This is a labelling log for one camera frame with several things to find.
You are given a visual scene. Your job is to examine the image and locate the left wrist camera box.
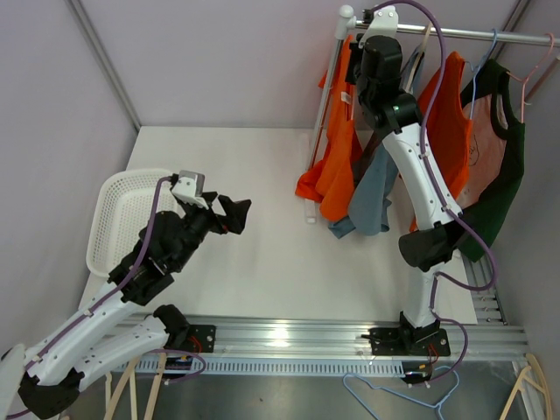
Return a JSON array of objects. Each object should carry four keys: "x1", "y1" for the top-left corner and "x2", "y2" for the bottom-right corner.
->
[{"x1": 171, "y1": 171, "x2": 208, "y2": 209}]

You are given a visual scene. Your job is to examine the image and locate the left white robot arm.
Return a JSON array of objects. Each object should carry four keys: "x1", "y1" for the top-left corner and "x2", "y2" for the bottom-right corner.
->
[{"x1": 17, "y1": 192, "x2": 251, "y2": 419}]

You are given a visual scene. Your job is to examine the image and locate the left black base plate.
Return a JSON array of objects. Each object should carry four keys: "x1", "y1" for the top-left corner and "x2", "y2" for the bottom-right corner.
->
[{"x1": 165, "y1": 325, "x2": 216, "y2": 354}]

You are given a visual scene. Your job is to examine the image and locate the blue grey t shirt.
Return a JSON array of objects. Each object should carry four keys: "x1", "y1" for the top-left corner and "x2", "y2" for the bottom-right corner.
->
[{"x1": 329, "y1": 41, "x2": 421, "y2": 238}]

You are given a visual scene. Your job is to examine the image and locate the orange t shirt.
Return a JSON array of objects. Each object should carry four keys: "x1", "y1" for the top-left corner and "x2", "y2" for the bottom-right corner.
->
[
  {"x1": 295, "y1": 36, "x2": 362, "y2": 222},
  {"x1": 409, "y1": 51, "x2": 474, "y2": 233}
]

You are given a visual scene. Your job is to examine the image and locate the blue wire hanger on floor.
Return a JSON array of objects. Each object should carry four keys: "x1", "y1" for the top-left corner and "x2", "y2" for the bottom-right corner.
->
[{"x1": 341, "y1": 366, "x2": 460, "y2": 420}]

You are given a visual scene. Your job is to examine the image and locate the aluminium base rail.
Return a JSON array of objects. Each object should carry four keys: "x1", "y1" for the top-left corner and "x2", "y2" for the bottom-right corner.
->
[{"x1": 56, "y1": 257, "x2": 530, "y2": 377}]

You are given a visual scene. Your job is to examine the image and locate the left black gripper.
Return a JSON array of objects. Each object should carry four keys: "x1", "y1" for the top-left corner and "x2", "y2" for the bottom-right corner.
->
[{"x1": 171, "y1": 192, "x2": 250, "y2": 270}]

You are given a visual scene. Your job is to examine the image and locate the metal clothes rack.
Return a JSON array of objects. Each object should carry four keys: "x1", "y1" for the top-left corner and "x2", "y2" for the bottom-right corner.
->
[{"x1": 301, "y1": 3, "x2": 560, "y2": 225}]

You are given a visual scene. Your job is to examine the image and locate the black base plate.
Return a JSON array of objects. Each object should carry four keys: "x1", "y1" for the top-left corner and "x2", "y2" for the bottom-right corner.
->
[
  {"x1": 360, "y1": 327, "x2": 451, "y2": 357},
  {"x1": 165, "y1": 325, "x2": 216, "y2": 354}
]

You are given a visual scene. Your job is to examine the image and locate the wooden hanger on rail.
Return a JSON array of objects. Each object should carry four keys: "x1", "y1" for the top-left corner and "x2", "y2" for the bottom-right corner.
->
[{"x1": 413, "y1": 23, "x2": 433, "y2": 68}]

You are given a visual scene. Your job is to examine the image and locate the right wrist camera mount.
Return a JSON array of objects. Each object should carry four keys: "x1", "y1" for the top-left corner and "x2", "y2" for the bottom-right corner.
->
[{"x1": 359, "y1": 5, "x2": 399, "y2": 49}]

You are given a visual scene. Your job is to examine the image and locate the green and pink shirt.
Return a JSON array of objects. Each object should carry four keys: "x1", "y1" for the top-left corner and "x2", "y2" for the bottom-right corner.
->
[{"x1": 456, "y1": 59, "x2": 525, "y2": 246}]

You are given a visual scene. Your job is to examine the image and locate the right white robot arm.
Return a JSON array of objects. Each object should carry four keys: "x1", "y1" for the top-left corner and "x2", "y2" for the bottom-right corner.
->
[{"x1": 348, "y1": 35, "x2": 463, "y2": 356}]

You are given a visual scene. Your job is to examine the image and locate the wooden hanger bottom right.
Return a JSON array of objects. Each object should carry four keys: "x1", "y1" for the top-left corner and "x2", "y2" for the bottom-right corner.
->
[{"x1": 499, "y1": 353, "x2": 553, "y2": 420}]

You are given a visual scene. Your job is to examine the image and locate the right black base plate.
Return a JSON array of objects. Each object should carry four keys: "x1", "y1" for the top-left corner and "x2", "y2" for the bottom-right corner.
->
[{"x1": 360, "y1": 327, "x2": 451, "y2": 357}]

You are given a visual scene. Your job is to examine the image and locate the blue wire hanger on rail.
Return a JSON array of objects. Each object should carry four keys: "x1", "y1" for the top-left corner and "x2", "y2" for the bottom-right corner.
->
[{"x1": 461, "y1": 28, "x2": 498, "y2": 123}]

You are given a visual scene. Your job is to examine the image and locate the wooden hangers bottom left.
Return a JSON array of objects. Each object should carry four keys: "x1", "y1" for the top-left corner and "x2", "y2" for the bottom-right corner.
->
[{"x1": 103, "y1": 353, "x2": 167, "y2": 420}]

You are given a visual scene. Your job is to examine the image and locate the white plastic laundry basket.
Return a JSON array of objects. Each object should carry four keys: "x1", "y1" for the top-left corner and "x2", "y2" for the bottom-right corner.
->
[{"x1": 86, "y1": 168, "x2": 172, "y2": 278}]

